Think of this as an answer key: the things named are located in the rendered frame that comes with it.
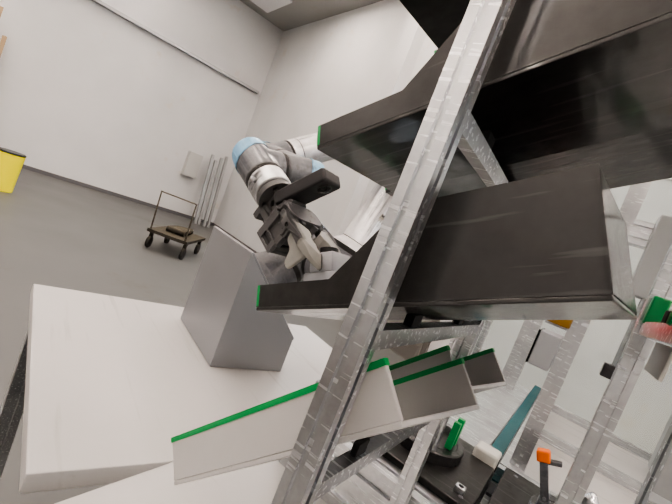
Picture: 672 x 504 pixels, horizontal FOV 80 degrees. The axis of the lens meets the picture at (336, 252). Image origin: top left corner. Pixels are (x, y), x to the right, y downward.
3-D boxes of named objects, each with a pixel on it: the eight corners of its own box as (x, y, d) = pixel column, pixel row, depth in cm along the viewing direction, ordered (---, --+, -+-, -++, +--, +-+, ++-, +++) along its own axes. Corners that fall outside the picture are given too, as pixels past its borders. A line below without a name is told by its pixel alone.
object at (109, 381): (30, 293, 104) (33, 283, 104) (303, 332, 161) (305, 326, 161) (18, 494, 50) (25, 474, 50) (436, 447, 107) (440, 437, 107)
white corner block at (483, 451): (467, 463, 77) (475, 444, 77) (472, 456, 81) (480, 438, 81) (491, 479, 75) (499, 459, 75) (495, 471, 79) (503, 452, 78)
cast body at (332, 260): (301, 292, 61) (304, 248, 63) (321, 295, 65) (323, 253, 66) (344, 290, 56) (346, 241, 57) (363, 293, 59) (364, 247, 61)
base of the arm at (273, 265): (237, 249, 109) (268, 232, 113) (256, 290, 118) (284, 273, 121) (261, 271, 98) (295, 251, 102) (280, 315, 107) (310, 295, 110)
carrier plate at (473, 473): (337, 428, 71) (341, 418, 71) (391, 404, 92) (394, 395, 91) (464, 523, 58) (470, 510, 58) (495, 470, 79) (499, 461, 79)
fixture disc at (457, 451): (376, 428, 73) (380, 418, 73) (405, 413, 85) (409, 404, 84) (447, 477, 65) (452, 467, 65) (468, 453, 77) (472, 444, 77)
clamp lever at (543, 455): (537, 500, 64) (536, 449, 65) (538, 495, 65) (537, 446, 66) (563, 507, 62) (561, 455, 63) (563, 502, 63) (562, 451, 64)
